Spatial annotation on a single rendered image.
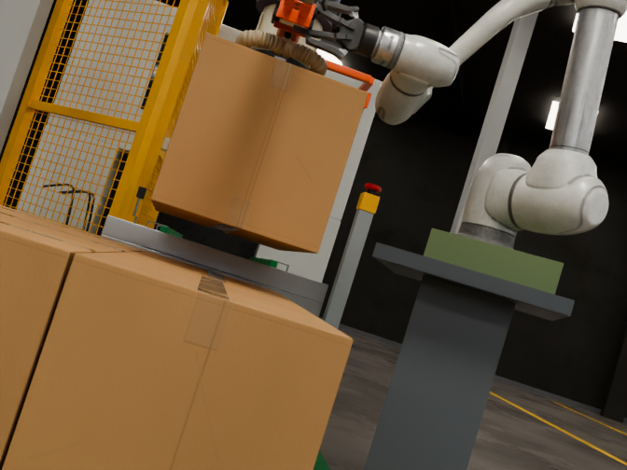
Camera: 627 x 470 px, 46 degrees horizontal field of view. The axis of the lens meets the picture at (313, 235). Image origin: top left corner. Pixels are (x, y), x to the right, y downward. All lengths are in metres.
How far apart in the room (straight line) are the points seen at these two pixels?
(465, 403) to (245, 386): 1.05
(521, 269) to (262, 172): 0.69
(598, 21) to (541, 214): 0.51
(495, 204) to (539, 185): 0.14
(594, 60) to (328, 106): 0.71
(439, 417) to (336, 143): 0.76
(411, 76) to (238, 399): 1.04
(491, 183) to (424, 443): 0.71
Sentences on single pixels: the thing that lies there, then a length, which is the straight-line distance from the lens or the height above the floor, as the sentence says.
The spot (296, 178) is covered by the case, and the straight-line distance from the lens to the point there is 1.71.
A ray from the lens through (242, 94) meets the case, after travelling 1.72.
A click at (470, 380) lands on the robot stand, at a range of 1.99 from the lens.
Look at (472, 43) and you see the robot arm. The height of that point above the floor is 1.33.
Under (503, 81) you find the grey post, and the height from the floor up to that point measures 2.41.
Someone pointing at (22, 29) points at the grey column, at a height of 1.19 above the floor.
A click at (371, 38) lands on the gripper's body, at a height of 1.19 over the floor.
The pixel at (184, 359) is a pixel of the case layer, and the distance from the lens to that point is 1.02.
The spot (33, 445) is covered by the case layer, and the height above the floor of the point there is 0.29.
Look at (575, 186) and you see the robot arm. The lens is 1.93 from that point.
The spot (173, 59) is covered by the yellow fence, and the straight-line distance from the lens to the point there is 3.13.
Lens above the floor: 0.60
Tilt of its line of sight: 4 degrees up
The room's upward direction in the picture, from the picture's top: 18 degrees clockwise
